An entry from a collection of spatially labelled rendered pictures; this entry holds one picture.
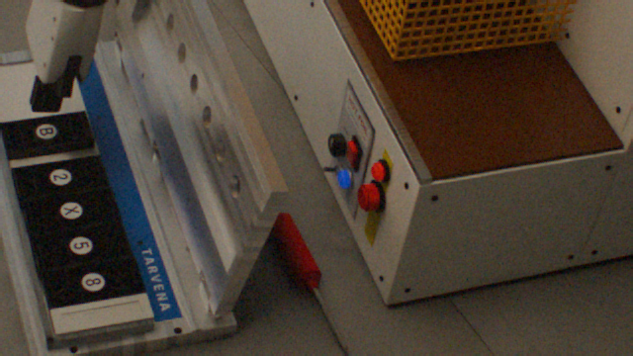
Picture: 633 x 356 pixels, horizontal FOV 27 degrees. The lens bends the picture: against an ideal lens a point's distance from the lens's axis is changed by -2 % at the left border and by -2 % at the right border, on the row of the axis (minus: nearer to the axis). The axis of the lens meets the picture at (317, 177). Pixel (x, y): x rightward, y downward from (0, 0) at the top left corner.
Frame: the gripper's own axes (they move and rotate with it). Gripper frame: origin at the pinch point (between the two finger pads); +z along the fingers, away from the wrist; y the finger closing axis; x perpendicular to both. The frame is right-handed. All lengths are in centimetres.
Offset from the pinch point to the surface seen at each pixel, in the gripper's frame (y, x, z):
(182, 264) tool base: 20.6, 11.1, 4.7
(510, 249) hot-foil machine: 30, 42, -6
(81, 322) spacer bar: 26.4, -0.8, 6.0
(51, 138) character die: 1.3, 1.3, 5.4
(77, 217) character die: 13.1, 1.6, 5.3
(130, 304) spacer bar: 25.2, 4.2, 5.0
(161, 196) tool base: 11.0, 11.4, 4.6
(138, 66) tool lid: -4.1, 11.3, -0.7
